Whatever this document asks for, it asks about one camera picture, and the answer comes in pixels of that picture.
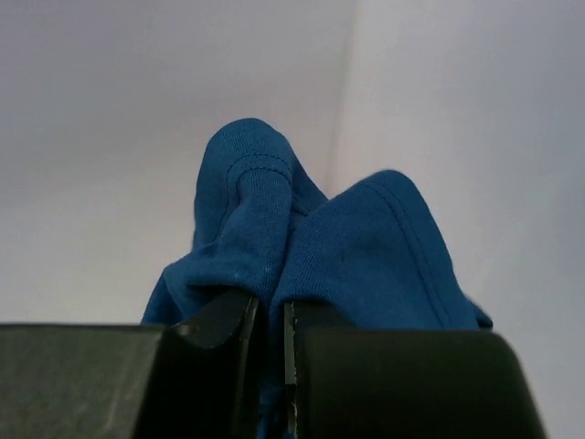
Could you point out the blue t shirt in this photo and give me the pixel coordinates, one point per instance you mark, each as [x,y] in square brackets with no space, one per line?
[374,252]

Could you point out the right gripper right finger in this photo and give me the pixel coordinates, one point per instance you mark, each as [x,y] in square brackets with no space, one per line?
[347,382]

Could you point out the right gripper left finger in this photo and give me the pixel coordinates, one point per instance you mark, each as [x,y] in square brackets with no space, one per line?
[197,379]

